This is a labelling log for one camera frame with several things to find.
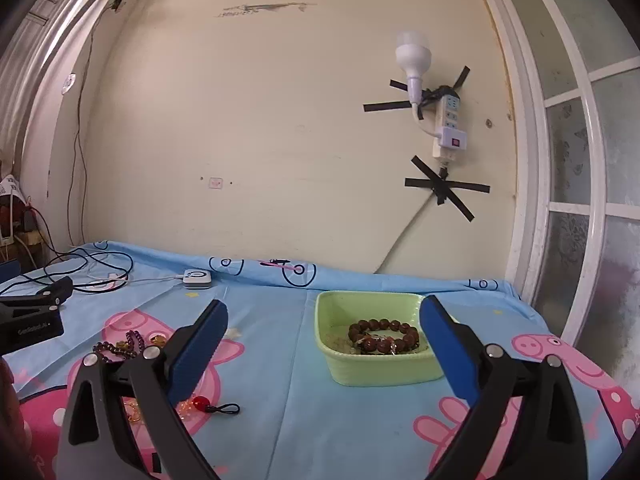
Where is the white power strip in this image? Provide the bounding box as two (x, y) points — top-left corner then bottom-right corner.
(433, 94), (468, 164)

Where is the purple bead necklace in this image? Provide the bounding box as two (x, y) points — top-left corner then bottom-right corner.
(92, 328), (147, 361)

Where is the black tape cross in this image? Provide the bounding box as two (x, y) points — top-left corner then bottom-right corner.
(404, 156), (490, 222)
(362, 64), (472, 122)

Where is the blue cartoon pig bedsheet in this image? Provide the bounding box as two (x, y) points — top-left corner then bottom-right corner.
(1, 243), (639, 479)

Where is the black cable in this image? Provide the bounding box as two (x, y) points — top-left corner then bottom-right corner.
(0, 246), (136, 295)

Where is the yellow crystal bead bracelet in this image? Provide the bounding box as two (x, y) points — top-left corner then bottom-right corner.
(119, 393), (147, 426)

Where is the upper black tape cross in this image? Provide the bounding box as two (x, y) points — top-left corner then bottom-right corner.
(362, 64), (472, 122)

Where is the brown wooden bead bracelet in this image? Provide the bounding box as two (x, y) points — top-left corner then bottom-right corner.
(347, 316), (421, 354)

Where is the light green plastic tray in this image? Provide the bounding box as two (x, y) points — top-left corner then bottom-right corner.
(314, 292), (444, 387)

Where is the white framed glass door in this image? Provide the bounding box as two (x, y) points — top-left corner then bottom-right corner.
(485, 0), (639, 391)

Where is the red bead charm pendant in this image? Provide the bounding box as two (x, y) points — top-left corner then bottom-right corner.
(191, 396), (241, 415)

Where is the white wall cable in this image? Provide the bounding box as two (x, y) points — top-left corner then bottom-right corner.
(372, 194), (442, 276)

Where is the white light bulb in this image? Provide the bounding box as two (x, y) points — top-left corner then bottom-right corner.
(395, 32), (432, 106)

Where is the white square charger pad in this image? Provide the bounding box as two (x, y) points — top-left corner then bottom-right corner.
(182, 269), (213, 289)

